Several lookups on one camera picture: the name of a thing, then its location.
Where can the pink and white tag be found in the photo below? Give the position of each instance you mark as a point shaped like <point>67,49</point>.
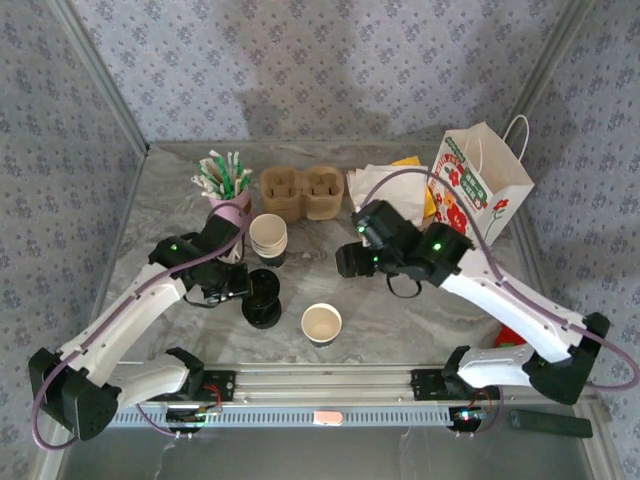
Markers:
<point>328,418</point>

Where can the left circuit board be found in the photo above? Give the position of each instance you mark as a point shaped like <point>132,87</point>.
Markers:
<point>192,417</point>

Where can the stack of white napkins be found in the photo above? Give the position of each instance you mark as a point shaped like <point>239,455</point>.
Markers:
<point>395,182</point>

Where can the stack of pulp cup carriers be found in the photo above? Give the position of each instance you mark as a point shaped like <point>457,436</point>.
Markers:
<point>300,200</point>

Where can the stack of paper cups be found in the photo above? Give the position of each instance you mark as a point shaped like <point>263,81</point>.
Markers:
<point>268,232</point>

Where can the floral print paper bag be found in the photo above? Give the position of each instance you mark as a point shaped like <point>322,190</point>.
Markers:
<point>492,170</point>

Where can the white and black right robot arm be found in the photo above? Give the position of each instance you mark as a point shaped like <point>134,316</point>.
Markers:
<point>510,300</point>

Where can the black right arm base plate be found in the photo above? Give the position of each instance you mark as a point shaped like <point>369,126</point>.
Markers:
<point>425,385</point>

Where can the right circuit board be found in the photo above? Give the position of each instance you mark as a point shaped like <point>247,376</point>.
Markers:
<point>467,416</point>

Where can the yellow paper pad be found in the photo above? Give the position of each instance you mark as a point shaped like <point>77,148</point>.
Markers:
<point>430,205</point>

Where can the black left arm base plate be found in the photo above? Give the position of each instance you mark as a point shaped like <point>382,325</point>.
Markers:
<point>225,385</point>

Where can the pink straw holder cup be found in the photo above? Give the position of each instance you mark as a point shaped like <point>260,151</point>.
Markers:
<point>235,205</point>

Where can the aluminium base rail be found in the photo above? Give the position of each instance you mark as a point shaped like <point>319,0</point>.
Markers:
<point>325,382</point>

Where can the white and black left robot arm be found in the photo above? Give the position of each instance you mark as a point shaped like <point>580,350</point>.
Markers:
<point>125,310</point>

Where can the circuit board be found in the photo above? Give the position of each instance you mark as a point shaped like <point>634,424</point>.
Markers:
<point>192,417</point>
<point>467,416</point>

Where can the aluminium frame post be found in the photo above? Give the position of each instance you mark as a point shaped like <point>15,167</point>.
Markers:
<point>102,75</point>
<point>541,75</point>

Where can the single paper coffee cup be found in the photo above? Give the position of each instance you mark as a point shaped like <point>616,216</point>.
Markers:
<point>321,322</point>

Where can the black flat bar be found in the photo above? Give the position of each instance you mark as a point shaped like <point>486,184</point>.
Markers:
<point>550,424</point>

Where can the red and green object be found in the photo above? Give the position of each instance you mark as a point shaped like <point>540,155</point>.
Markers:
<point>510,336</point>

